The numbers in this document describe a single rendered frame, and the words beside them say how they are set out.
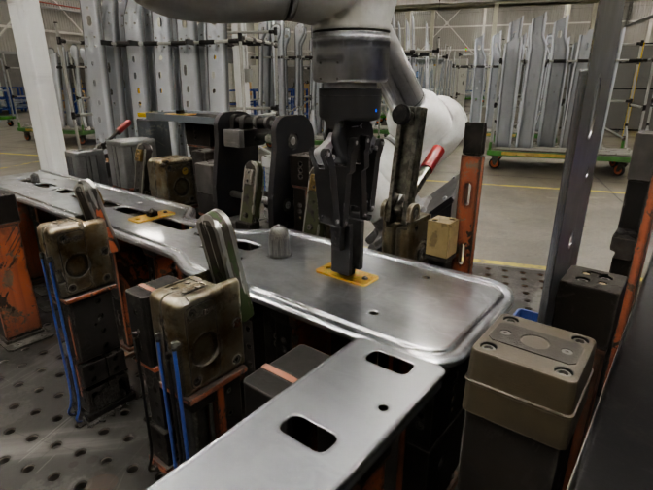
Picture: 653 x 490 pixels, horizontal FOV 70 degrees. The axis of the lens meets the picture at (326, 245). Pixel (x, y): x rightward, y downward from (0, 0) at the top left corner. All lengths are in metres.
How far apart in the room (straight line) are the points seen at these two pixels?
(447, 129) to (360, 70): 0.83
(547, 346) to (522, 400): 0.05
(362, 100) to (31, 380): 0.84
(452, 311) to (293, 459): 0.28
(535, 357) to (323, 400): 0.17
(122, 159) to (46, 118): 3.32
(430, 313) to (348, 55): 0.30
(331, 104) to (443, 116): 0.81
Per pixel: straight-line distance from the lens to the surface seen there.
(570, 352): 0.41
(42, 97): 4.57
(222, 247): 0.52
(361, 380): 0.44
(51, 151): 4.60
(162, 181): 1.14
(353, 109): 0.56
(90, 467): 0.86
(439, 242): 0.68
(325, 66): 0.56
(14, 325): 1.25
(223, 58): 5.11
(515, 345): 0.40
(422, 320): 0.54
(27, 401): 1.05
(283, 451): 0.37
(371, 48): 0.55
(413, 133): 0.72
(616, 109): 12.84
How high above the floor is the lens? 1.25
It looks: 19 degrees down
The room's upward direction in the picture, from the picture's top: straight up
